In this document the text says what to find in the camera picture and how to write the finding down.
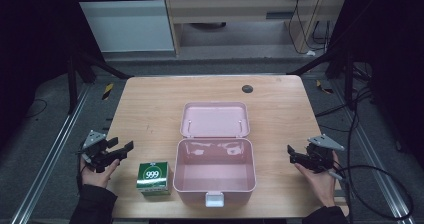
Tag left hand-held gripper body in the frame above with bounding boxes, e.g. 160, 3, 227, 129
81, 129, 129, 174

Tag black floor cable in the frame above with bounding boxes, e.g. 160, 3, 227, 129
345, 83, 373, 187
314, 102, 354, 119
25, 98, 48, 119

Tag black curtain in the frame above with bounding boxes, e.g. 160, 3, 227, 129
0, 0, 103, 148
331, 0, 424, 170

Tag green and white medicine box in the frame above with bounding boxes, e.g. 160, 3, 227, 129
135, 160, 174, 197

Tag black hanging desk cables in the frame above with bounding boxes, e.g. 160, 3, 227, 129
287, 0, 332, 56

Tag yellow and black tape strip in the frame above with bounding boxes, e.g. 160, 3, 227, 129
101, 82, 115, 101
315, 79, 335, 95

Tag black metal stand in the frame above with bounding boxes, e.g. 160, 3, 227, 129
287, 45, 357, 112
65, 48, 135, 116

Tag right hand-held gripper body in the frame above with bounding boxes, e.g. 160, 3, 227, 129
300, 134, 346, 175

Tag person's right hand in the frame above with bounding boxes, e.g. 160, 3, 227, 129
293, 151, 342, 208

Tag person's left hand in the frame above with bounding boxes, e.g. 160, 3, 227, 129
79, 156, 121, 189

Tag pink plastic storage box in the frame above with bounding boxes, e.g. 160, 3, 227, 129
172, 100, 258, 209

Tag light wooden desk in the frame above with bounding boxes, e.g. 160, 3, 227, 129
162, 0, 348, 56

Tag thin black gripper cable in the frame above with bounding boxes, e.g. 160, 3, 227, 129
76, 149, 88, 193

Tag black looped gripper cable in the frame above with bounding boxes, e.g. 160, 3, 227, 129
328, 164, 415, 222

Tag aluminium floor rail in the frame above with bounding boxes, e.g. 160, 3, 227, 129
9, 83, 92, 224
329, 79, 416, 224

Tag white cabinet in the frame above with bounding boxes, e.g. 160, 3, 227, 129
70, 0, 176, 54

